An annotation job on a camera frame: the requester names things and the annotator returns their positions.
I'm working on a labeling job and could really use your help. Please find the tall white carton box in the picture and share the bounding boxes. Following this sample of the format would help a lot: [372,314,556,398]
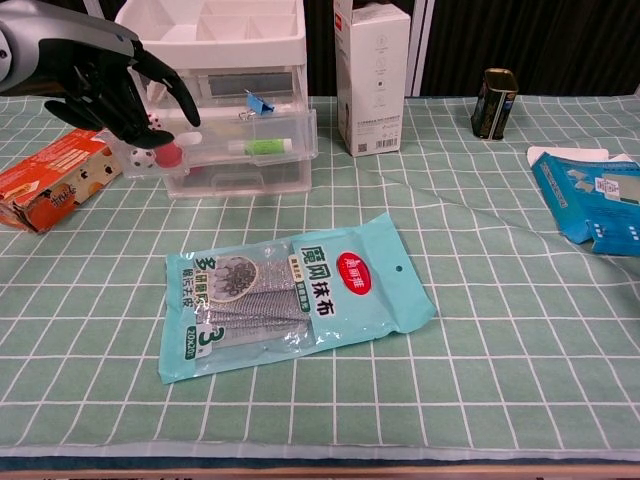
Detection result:
[333,0,412,159]

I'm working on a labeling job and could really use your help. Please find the white frame post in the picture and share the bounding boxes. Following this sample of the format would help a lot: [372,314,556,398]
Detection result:
[410,0,436,97]

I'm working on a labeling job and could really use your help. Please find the dark green tin can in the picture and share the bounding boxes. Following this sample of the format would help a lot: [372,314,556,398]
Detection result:
[470,68,520,143]

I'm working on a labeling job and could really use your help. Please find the blue cardboard box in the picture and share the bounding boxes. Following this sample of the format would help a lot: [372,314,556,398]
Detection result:
[527,145,640,258]

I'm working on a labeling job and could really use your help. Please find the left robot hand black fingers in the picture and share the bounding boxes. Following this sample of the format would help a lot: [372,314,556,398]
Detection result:
[0,0,202,150]

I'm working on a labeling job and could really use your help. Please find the orange snack carton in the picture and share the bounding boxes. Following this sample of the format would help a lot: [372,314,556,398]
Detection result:
[0,127,124,234]

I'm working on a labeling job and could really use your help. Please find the blue binder clip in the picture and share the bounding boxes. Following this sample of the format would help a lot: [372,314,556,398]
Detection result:
[238,89,277,122]

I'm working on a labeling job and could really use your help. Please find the green glue stick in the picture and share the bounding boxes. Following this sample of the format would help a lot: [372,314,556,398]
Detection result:
[228,138,294,157]

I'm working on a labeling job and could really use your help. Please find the white plastic drawer organizer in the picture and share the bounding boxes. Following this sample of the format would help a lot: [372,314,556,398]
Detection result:
[115,0,314,199]

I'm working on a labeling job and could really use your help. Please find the green checkered tablecloth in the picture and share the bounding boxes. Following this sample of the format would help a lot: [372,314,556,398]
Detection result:
[0,92,640,459]

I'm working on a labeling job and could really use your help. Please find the red and white toy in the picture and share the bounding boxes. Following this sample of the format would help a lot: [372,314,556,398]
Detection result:
[152,131,204,169]

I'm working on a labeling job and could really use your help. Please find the clear plastic box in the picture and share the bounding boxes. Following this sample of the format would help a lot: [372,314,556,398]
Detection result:
[110,107,320,181]

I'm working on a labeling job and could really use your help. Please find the teal cleaning cloth package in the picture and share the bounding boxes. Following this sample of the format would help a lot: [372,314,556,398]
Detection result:
[158,212,438,385]

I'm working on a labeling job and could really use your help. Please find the small soccer ball toy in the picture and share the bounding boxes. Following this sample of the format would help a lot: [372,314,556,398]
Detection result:
[128,147,157,174]

